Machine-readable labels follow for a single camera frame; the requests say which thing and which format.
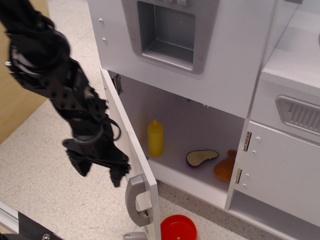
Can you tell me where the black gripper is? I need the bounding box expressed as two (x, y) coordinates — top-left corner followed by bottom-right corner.
(62, 124), (131, 188)

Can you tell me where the white low fridge door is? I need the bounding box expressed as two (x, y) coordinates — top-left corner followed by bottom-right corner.
(100, 68), (161, 225)

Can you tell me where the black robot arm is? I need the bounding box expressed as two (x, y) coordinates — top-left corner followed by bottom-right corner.
(0, 0), (131, 187)

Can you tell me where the white toy fridge cabinet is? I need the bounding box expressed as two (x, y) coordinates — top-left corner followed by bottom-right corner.
(88, 0), (277, 208)

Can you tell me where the yellow mustard bottle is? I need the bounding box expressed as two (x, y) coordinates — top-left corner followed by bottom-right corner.
(147, 119), (164, 157)

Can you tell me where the upper metal door hinge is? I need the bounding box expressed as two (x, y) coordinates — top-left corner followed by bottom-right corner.
(111, 74), (123, 95)

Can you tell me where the toy eggplant half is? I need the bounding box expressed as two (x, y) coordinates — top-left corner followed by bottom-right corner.
(186, 149), (219, 168)

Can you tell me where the light plywood board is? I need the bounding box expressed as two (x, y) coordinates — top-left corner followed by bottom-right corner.
(0, 0), (51, 145)

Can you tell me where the orange toy chicken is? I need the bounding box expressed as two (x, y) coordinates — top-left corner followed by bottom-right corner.
(213, 150), (237, 181)

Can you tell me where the grey ice dispenser panel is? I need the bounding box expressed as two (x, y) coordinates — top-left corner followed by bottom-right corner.
(121, 0), (220, 75)

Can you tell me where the white toy oven cabinet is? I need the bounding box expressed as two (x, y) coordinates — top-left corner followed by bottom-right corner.
(225, 0), (320, 240)

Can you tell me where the white lower cabinet door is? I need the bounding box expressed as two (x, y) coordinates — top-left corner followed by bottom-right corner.
(234, 122), (320, 226)

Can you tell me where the grey vent panel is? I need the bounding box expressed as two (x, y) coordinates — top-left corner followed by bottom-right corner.
(275, 95), (320, 136)

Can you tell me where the grey fridge door handle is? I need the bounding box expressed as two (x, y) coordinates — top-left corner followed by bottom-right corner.
(125, 174), (152, 227)

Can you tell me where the orange measuring cup grey handle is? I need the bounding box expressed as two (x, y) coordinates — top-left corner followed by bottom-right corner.
(122, 214), (198, 240)

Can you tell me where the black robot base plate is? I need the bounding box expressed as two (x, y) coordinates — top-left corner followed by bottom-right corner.
(18, 212), (62, 240)

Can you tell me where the aluminium frame rail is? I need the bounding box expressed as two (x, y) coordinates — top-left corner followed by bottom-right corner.
(0, 201), (19, 234)

